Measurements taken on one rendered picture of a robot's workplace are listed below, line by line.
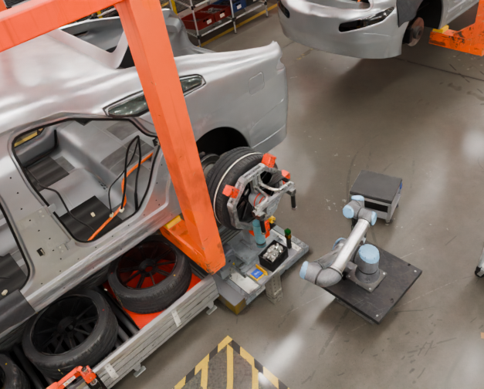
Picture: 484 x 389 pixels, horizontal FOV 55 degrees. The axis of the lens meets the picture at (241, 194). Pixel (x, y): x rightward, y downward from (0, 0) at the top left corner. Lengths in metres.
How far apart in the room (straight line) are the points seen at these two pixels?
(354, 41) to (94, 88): 3.17
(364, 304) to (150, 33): 2.41
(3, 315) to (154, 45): 2.05
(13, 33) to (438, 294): 3.47
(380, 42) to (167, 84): 3.34
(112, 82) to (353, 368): 2.66
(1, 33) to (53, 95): 1.07
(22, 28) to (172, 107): 0.88
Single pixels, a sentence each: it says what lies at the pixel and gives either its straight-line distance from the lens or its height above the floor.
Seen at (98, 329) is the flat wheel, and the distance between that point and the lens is 3.65.
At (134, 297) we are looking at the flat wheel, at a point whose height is 0.50.
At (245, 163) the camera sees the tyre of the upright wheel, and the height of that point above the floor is 1.18.
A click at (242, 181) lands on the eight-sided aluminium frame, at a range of 3.41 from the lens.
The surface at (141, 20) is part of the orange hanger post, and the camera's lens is 2.45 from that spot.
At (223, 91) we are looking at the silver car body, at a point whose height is 1.56.
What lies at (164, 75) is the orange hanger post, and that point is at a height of 2.20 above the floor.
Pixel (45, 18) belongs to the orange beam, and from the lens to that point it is 2.27.
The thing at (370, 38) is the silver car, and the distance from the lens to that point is 5.47.
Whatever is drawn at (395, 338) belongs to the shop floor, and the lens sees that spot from 3.87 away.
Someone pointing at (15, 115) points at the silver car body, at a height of 2.00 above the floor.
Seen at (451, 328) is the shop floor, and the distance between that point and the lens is 4.00.
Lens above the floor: 3.31
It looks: 42 degrees down
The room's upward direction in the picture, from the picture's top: 11 degrees counter-clockwise
